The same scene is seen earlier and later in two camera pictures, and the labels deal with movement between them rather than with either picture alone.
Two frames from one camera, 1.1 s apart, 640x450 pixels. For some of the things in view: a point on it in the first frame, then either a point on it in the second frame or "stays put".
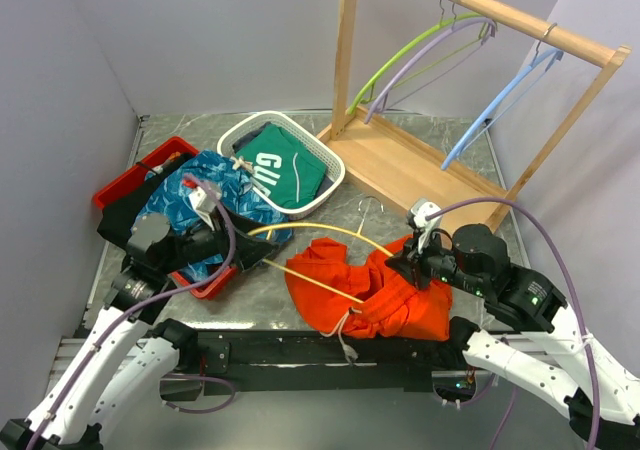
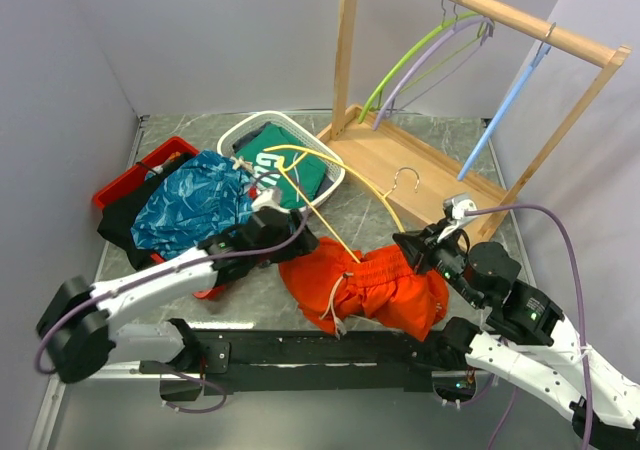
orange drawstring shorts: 393,306 stays put
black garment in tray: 118,219 stays put
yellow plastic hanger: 357,233 to 289,155
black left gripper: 248,250 to 302,244
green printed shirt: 285,170 stays put
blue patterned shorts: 214,185 stays put
